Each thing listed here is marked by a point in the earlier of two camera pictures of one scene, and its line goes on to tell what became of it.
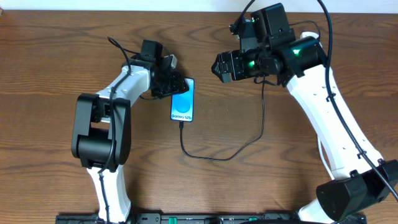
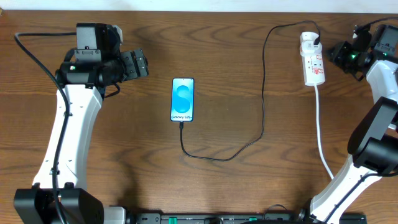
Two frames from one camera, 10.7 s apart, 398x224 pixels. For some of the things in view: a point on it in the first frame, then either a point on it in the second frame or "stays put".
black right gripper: x=224 y=59 to x=336 y=56
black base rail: x=203 y=218 stays put
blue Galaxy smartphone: x=183 y=104 stays put
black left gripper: x=179 y=84 to x=132 y=72
